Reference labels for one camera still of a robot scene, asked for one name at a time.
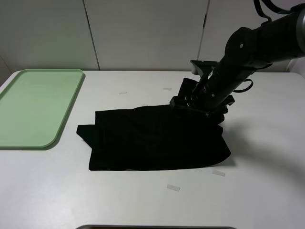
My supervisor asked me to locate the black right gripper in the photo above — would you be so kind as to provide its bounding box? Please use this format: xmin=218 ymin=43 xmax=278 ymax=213
xmin=170 ymin=82 xmax=222 ymax=117

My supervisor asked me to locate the black short sleeve shirt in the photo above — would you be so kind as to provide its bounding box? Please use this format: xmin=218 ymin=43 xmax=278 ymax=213
xmin=76 ymin=77 xmax=233 ymax=172

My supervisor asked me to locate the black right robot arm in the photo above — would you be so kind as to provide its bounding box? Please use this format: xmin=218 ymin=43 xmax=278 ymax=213
xmin=170 ymin=0 xmax=305 ymax=118

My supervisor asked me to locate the light green plastic tray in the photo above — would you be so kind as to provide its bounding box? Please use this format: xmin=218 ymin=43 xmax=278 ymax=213
xmin=0 ymin=69 xmax=85 ymax=149

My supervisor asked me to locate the clear tape marker bottom right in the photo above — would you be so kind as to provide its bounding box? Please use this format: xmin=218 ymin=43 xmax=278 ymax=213
xmin=212 ymin=169 xmax=225 ymax=177

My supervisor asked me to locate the clear tape marker bottom centre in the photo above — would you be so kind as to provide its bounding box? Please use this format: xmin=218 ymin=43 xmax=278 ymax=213
xmin=167 ymin=184 xmax=180 ymax=192

